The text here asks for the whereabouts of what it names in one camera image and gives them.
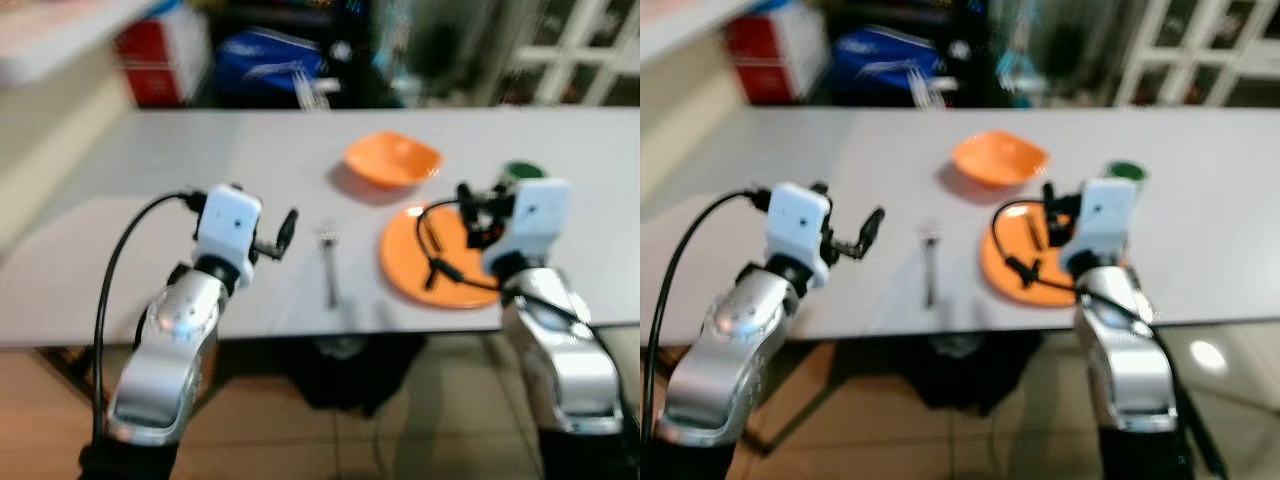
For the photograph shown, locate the orange square bowl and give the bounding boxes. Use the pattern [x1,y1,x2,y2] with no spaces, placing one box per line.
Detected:
[951,129,1052,190]
[342,130,444,192]

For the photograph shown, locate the orange round plate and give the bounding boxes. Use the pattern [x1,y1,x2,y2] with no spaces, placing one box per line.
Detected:
[378,204,507,310]
[979,204,1093,309]

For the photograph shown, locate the green cup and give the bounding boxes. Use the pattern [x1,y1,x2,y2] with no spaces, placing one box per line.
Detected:
[1102,159,1152,187]
[499,160,547,187]

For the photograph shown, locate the silver metal fork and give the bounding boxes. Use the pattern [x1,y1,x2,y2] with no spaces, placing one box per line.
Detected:
[919,224,947,310]
[315,227,342,310]

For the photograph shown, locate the black table base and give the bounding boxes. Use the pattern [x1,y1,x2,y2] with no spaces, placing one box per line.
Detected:
[903,334,1033,413]
[283,334,428,413]

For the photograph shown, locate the blue plastic bag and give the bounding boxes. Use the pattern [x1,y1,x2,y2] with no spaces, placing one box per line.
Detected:
[214,27,333,108]
[831,26,948,104]

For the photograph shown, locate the white framed glass door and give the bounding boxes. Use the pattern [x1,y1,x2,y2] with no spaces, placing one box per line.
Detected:
[1113,0,1280,107]
[503,0,641,107]

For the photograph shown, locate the red cardboard box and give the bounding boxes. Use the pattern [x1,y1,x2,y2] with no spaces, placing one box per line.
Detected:
[113,14,212,109]
[724,11,830,107]

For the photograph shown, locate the white shelf board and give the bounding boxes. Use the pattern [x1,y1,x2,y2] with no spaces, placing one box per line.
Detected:
[640,0,763,63]
[0,0,173,87]

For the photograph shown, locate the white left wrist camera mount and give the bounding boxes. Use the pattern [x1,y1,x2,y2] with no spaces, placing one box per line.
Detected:
[764,181,834,289]
[194,184,264,289]

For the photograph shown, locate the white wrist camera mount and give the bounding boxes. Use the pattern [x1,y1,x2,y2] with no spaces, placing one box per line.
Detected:
[764,181,834,289]
[1060,176,1144,275]
[194,184,264,289]
[482,177,572,283]

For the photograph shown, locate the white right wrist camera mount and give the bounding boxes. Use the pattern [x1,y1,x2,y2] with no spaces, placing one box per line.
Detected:
[1060,176,1144,275]
[482,177,572,283]

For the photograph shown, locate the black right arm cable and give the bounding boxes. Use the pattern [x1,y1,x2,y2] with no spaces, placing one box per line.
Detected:
[992,199,1083,295]
[414,199,503,295]

